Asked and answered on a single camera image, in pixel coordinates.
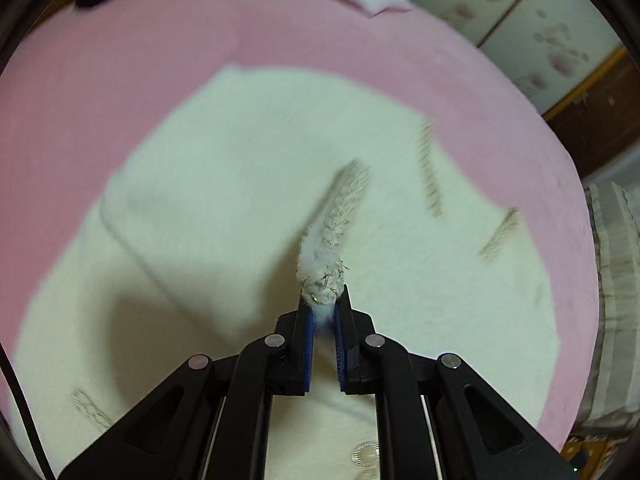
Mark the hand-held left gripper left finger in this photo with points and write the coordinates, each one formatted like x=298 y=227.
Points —
x=306 y=350

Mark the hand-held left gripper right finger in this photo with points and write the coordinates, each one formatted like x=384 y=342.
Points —
x=340 y=350

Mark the white fluffy garment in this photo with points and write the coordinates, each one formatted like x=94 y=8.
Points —
x=250 y=185

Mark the beige ruffled cover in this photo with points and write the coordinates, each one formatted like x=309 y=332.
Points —
x=615 y=285

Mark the pink bed blanket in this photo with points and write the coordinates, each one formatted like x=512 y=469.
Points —
x=100 y=85

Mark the dark wooden furniture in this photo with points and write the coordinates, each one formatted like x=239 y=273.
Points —
x=600 y=110

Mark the floral wardrobe doors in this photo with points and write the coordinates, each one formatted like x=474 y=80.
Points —
x=525 y=20

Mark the yellow wooden frame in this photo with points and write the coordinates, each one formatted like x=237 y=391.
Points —
x=582 y=452

